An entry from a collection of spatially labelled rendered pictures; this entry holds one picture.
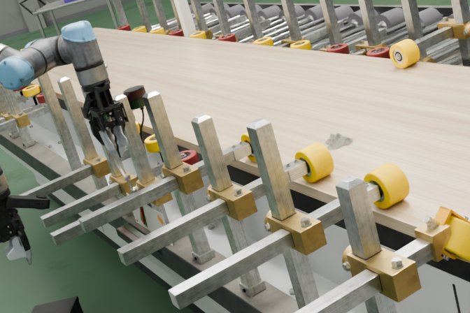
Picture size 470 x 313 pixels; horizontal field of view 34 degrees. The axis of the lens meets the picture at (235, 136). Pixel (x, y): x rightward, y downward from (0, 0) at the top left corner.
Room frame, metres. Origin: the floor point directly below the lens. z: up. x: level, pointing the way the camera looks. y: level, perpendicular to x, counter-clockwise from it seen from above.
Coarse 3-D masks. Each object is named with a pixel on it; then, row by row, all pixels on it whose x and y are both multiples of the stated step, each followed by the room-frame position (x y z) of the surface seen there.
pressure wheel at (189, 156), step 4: (180, 152) 2.06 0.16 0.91; (184, 152) 2.05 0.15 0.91; (188, 152) 2.04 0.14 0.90; (192, 152) 2.03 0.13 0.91; (196, 152) 2.02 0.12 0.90; (184, 156) 2.02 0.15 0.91; (188, 156) 2.00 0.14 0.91; (192, 156) 2.00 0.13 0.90; (196, 156) 2.01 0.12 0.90; (184, 160) 1.99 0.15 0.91; (188, 160) 1.99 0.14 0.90; (192, 160) 1.99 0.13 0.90; (196, 160) 2.00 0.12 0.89; (192, 164) 1.99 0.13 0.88
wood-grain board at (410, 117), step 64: (128, 64) 3.51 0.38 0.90; (192, 64) 3.13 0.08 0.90; (256, 64) 2.82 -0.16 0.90; (320, 64) 2.56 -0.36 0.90; (384, 64) 2.34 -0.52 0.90; (192, 128) 2.27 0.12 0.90; (320, 128) 1.94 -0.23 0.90; (384, 128) 1.80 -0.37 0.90; (448, 128) 1.69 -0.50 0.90; (320, 192) 1.55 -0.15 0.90; (448, 192) 1.37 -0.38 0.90
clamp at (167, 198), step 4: (152, 180) 2.00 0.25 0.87; (156, 180) 1.99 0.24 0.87; (136, 184) 2.04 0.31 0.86; (140, 184) 2.00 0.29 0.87; (144, 184) 1.99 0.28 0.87; (148, 184) 1.98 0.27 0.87; (140, 188) 2.01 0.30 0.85; (164, 196) 1.94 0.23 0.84; (168, 196) 1.94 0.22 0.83; (156, 200) 1.92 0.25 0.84; (160, 200) 1.93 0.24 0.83; (164, 200) 1.93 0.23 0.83; (168, 200) 1.94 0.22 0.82; (156, 204) 1.92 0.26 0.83; (160, 204) 1.93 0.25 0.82
